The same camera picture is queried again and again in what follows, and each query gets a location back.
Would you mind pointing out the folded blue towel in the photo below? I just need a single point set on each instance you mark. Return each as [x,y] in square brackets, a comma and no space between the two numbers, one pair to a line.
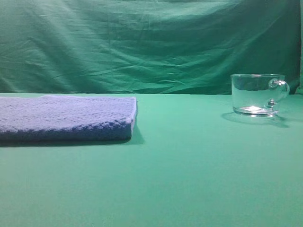
[53,118]

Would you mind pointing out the transparent glass cup with handle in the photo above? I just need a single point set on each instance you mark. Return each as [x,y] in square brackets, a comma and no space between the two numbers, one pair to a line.
[258,95]

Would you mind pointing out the green fabric backdrop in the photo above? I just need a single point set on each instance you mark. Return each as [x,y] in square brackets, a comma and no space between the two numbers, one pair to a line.
[147,46]

